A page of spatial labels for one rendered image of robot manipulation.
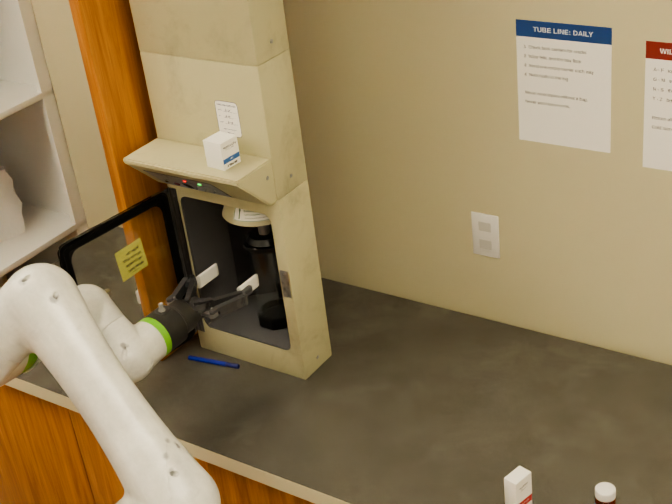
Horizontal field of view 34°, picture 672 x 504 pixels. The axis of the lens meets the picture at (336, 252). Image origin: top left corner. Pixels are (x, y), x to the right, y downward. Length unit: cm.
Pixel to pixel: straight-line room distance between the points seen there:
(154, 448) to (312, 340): 88
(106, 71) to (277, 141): 41
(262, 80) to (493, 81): 53
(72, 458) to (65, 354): 114
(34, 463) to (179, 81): 120
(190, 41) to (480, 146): 70
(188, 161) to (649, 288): 105
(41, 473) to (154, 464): 137
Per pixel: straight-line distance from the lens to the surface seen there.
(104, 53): 243
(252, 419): 249
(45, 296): 182
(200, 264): 263
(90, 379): 179
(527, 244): 260
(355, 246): 288
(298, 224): 242
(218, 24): 225
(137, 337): 229
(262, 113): 226
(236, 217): 247
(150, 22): 237
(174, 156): 238
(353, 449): 237
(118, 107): 247
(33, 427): 298
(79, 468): 294
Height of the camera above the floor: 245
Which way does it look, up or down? 29 degrees down
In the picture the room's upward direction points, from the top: 7 degrees counter-clockwise
